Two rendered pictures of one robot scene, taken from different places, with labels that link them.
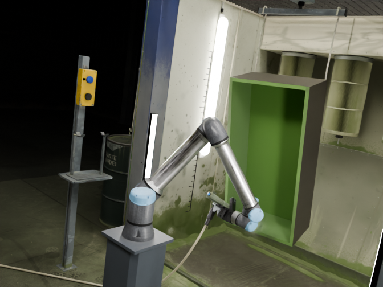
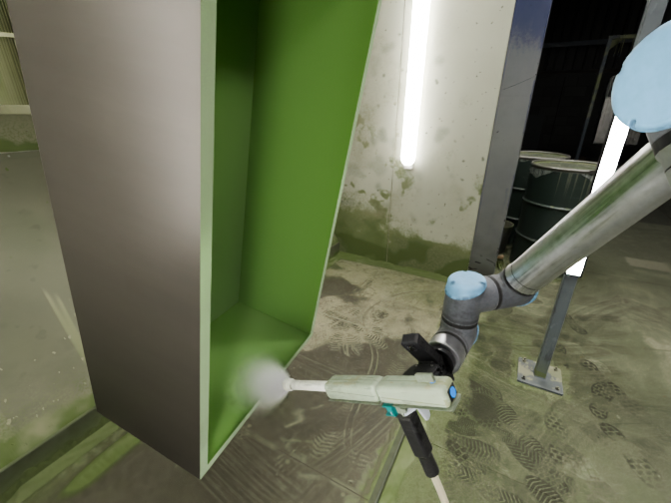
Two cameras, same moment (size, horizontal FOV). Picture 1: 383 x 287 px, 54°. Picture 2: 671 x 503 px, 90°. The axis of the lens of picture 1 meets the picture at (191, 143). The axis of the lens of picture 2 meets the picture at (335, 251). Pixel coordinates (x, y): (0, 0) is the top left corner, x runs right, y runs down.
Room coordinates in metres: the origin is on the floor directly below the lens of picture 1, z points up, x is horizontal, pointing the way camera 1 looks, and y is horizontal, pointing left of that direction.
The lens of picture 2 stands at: (2.80, 0.22, 1.28)
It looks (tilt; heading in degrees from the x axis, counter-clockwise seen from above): 23 degrees down; 258
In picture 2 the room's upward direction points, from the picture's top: straight up
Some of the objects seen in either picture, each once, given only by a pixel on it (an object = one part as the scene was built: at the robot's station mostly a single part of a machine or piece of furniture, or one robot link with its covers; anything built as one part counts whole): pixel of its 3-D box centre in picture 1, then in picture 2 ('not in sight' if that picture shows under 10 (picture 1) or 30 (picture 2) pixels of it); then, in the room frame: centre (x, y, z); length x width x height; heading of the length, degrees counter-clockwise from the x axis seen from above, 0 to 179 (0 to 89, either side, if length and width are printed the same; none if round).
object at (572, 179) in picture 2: not in sight; (557, 218); (0.44, -2.01, 0.44); 0.59 x 0.58 x 0.89; 64
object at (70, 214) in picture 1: (74, 166); not in sight; (2.76, 0.85, 0.82); 0.06 x 0.06 x 1.64; 49
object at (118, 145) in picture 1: (130, 180); not in sight; (3.85, 0.58, 0.44); 0.59 x 0.58 x 0.89; 30
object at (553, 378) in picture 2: not in sight; (539, 374); (1.48, -0.88, 0.01); 0.20 x 0.20 x 0.01; 49
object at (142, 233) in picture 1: (138, 226); not in sight; (2.11, 0.24, 0.69); 0.19 x 0.19 x 0.10
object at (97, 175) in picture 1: (89, 154); not in sight; (2.66, 0.72, 0.95); 0.26 x 0.15 x 0.32; 139
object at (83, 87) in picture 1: (86, 87); not in sight; (2.72, 0.80, 1.42); 0.12 x 0.06 x 0.26; 139
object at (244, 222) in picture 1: (247, 222); (455, 335); (2.33, -0.42, 0.73); 0.12 x 0.09 x 0.10; 41
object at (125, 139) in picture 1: (134, 141); not in sight; (3.86, 0.58, 0.86); 0.54 x 0.54 x 0.01
